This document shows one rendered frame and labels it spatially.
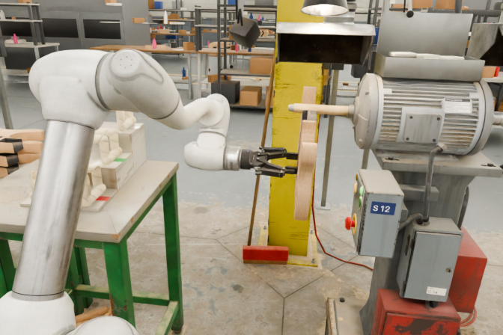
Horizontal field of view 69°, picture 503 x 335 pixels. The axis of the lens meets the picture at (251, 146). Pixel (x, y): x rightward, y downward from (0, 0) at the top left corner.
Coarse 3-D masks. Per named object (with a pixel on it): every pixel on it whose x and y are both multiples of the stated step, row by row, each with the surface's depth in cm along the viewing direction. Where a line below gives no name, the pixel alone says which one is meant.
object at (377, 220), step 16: (368, 176) 106; (384, 176) 106; (368, 192) 97; (384, 192) 96; (400, 192) 96; (368, 208) 98; (384, 208) 97; (400, 208) 97; (368, 224) 99; (384, 224) 99; (400, 224) 115; (368, 240) 101; (384, 240) 100; (384, 256) 102
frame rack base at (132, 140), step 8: (112, 128) 150; (120, 136) 145; (128, 136) 144; (136, 136) 150; (144, 136) 159; (96, 144) 147; (120, 144) 146; (128, 144) 146; (136, 144) 150; (144, 144) 160; (128, 152) 147; (136, 152) 151; (144, 152) 160; (136, 160) 151; (144, 160) 161; (136, 168) 152
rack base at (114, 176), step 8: (96, 152) 146; (96, 160) 138; (128, 160) 143; (104, 168) 132; (112, 168) 132; (120, 168) 136; (128, 168) 143; (88, 176) 133; (104, 176) 133; (112, 176) 133; (120, 176) 136; (128, 176) 144; (104, 184) 134; (112, 184) 134; (120, 184) 136
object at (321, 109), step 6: (294, 108) 125; (300, 108) 125; (306, 108) 125; (312, 108) 125; (318, 108) 125; (324, 108) 124; (330, 108) 124; (336, 108) 124; (342, 108) 124; (336, 114) 125; (342, 114) 125
